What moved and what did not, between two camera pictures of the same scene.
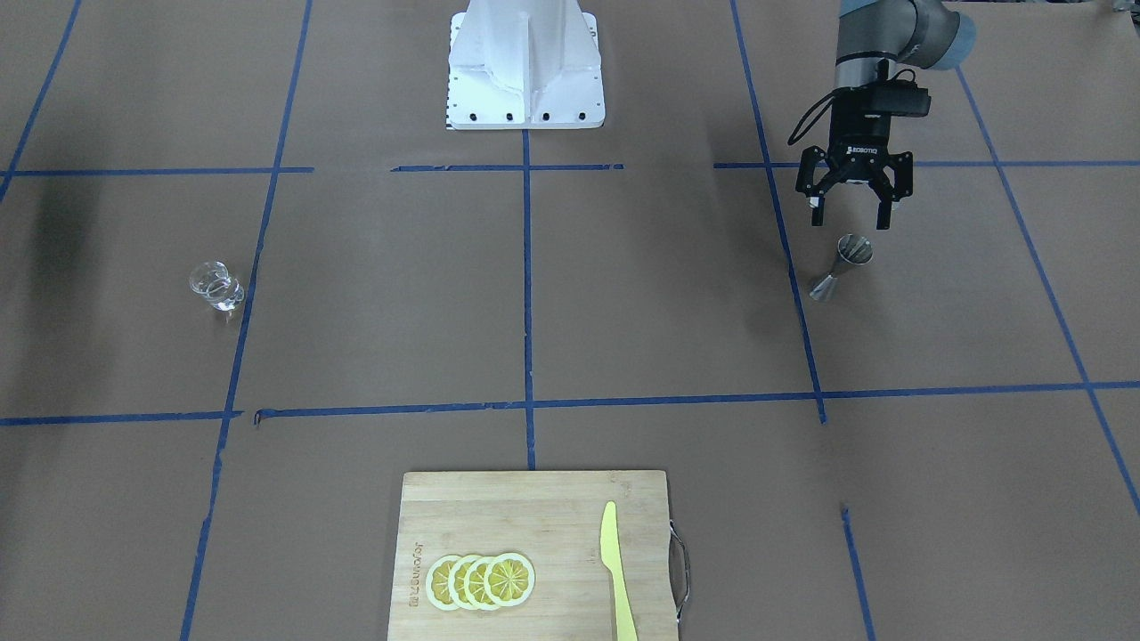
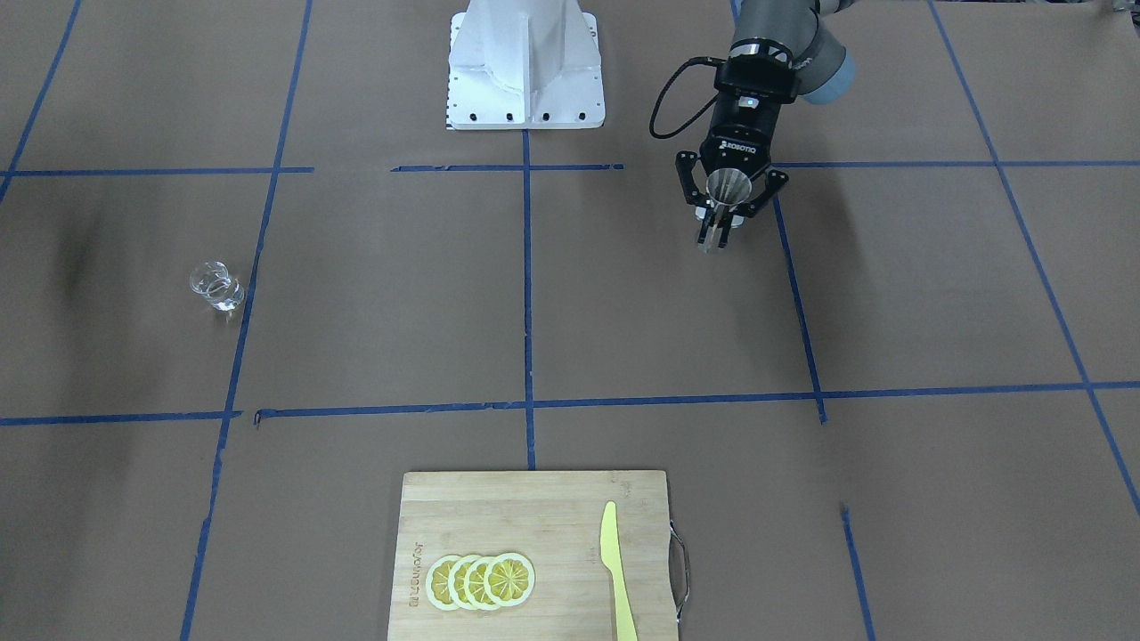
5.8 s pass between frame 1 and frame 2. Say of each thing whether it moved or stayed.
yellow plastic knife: stayed
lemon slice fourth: stayed
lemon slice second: stayed
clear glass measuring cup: stayed
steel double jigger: moved
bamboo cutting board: stayed
